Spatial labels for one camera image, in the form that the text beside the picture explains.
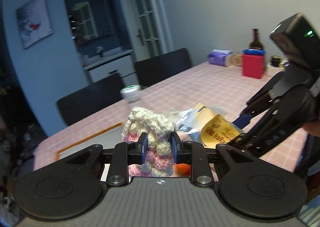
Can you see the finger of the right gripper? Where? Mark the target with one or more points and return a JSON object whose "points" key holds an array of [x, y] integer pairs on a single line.
{"points": [[264, 136], [258, 103]]}

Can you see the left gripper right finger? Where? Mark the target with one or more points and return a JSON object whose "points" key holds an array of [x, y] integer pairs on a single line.
{"points": [[193, 154]]}

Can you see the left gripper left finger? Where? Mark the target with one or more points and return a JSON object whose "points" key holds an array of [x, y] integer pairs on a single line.
{"points": [[123, 155]]}

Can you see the pink white crochet item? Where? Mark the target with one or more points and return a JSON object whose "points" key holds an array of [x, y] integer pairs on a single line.
{"points": [[159, 160]]}

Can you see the yellow snack packet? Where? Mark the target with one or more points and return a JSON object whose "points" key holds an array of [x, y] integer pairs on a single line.
{"points": [[206, 125]]}

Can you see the orange crochet toy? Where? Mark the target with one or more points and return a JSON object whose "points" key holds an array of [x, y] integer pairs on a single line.
{"points": [[182, 169]]}

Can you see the orange storage box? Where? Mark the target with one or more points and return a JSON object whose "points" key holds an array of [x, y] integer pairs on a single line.
{"points": [[85, 139]]}

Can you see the red box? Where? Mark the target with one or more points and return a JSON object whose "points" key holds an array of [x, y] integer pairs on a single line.
{"points": [[253, 66]]}

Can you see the pink checked tablecloth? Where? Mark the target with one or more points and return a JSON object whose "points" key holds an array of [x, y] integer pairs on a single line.
{"points": [[208, 84]]}

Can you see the dark jar with lid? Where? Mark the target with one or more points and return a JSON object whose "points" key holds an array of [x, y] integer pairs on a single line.
{"points": [[275, 61]]}

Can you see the dark wine bottle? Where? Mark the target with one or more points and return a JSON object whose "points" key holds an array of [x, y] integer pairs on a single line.
{"points": [[256, 44]]}

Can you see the purple tissue pack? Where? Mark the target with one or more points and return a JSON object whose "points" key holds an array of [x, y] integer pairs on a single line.
{"points": [[220, 57]]}

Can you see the clear plastic water bottle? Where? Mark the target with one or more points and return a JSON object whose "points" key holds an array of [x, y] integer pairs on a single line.
{"points": [[131, 93]]}

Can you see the near black dining chair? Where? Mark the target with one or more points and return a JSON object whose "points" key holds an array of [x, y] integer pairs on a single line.
{"points": [[91, 99]]}

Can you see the black dining chair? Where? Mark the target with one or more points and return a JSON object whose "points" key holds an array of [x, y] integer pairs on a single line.
{"points": [[91, 99], [156, 69]]}

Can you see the far black dining chair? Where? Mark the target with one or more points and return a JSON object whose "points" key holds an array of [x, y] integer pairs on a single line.
{"points": [[156, 69]]}

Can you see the white sideboard cabinet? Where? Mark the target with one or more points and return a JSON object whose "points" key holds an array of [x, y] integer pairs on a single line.
{"points": [[121, 62]]}

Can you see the white glass panel door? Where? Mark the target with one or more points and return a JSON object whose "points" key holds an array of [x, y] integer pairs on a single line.
{"points": [[148, 28]]}

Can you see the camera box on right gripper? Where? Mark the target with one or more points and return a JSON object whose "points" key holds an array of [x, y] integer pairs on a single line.
{"points": [[299, 42]]}

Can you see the wine glass wall painting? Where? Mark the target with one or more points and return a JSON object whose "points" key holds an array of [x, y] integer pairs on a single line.
{"points": [[34, 23]]}

